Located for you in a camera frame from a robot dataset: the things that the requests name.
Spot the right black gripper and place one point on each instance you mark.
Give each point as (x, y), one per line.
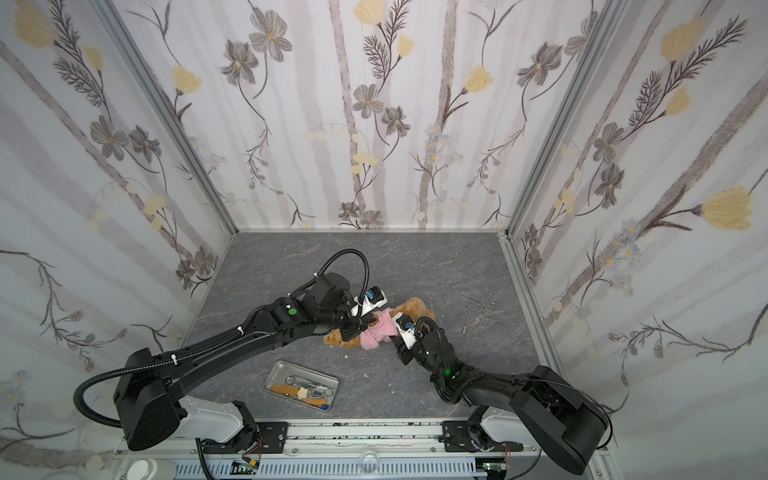
(405, 346)

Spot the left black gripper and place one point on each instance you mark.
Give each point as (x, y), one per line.
(351, 323)

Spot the pink teddy hoodie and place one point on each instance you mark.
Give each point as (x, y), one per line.
(380, 331)

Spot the brown teddy bear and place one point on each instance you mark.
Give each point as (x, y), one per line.
(415, 307)

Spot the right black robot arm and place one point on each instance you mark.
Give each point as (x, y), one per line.
(566, 423)

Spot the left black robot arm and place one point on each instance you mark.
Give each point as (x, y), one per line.
(154, 402)

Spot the scissors in tray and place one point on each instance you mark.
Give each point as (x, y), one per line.
(314, 389)

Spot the metal tray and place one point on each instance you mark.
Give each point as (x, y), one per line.
(283, 368)

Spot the wooden brush in tray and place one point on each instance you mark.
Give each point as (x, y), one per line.
(301, 395)

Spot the white round cap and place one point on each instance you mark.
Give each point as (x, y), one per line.
(151, 469)

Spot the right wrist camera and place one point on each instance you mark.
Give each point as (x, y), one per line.
(406, 328)

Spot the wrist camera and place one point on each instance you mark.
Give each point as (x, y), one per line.
(406, 328)
(374, 298)

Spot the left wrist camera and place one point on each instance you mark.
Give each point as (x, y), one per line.
(374, 298)

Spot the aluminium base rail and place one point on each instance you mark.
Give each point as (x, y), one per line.
(406, 448)

